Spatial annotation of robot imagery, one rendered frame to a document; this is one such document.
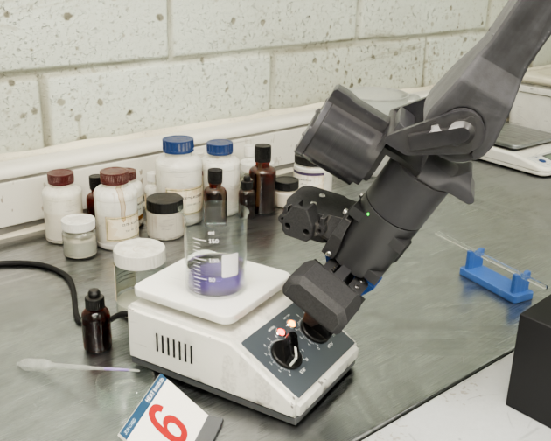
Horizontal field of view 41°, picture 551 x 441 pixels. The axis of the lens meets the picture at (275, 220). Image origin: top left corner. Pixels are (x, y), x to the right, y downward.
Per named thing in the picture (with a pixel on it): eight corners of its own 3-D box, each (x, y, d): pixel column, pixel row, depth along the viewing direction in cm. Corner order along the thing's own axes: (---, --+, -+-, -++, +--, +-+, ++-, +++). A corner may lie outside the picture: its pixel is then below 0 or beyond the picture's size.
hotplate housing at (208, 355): (359, 366, 76) (364, 297, 73) (296, 431, 65) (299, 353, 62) (188, 310, 86) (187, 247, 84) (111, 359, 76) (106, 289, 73)
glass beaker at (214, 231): (256, 282, 75) (257, 203, 72) (235, 310, 69) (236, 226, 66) (192, 272, 76) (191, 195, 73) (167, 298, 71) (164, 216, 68)
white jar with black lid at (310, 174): (304, 185, 132) (305, 146, 130) (338, 191, 129) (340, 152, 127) (285, 194, 127) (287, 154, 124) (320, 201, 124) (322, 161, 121)
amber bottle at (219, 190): (220, 230, 111) (220, 174, 107) (199, 226, 112) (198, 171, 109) (230, 222, 114) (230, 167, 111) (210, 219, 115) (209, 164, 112)
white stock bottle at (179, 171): (147, 218, 114) (143, 137, 110) (183, 207, 119) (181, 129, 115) (177, 230, 110) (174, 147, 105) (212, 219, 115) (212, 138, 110)
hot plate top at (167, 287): (295, 280, 76) (295, 273, 76) (228, 327, 67) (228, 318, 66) (202, 255, 82) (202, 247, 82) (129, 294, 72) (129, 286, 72)
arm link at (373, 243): (449, 195, 71) (399, 157, 72) (387, 273, 56) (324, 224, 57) (403, 252, 76) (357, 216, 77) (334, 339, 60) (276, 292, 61)
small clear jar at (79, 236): (56, 254, 101) (53, 219, 99) (85, 245, 104) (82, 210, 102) (76, 263, 98) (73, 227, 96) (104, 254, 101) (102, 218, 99)
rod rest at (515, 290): (533, 298, 91) (538, 272, 90) (513, 304, 90) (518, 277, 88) (477, 269, 99) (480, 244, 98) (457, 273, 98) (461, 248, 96)
